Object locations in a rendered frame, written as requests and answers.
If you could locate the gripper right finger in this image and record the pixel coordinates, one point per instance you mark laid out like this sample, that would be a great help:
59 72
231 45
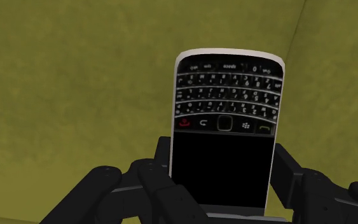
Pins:
318 198

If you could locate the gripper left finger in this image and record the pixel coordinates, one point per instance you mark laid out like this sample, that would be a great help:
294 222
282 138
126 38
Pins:
126 195

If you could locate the black keypad phone white rim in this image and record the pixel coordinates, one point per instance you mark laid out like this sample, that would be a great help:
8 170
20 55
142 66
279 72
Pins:
225 155

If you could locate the olive green sofa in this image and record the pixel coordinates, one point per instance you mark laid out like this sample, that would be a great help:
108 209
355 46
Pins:
73 93

